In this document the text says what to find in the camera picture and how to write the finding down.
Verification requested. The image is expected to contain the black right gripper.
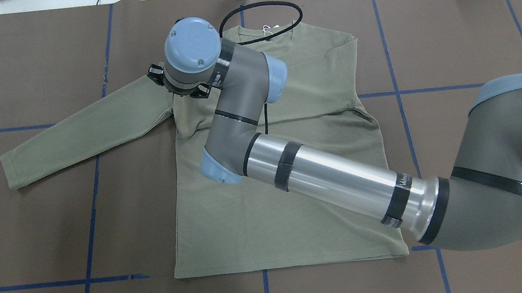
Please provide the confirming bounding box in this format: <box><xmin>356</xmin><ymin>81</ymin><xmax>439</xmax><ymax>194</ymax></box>
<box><xmin>147</xmin><ymin>64</ymin><xmax>212</xmax><ymax>100</ymax></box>

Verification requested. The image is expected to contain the olive green long-sleeve shirt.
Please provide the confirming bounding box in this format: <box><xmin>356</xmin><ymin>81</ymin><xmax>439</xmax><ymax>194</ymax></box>
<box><xmin>0</xmin><ymin>23</ymin><xmax>409</xmax><ymax>279</ymax></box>

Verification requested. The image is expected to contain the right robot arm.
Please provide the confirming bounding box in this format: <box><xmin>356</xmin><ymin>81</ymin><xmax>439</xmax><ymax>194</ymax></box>
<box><xmin>148</xmin><ymin>17</ymin><xmax>522</xmax><ymax>278</ymax></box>

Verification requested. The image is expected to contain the white shirt neck tag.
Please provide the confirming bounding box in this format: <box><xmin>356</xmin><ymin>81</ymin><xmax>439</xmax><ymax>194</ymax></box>
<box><xmin>262</xmin><ymin>24</ymin><xmax>274</xmax><ymax>41</ymax></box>

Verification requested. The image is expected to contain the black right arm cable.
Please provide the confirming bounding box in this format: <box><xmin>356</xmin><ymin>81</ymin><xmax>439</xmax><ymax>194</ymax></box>
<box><xmin>216</xmin><ymin>0</ymin><xmax>315</xmax><ymax>139</ymax></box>

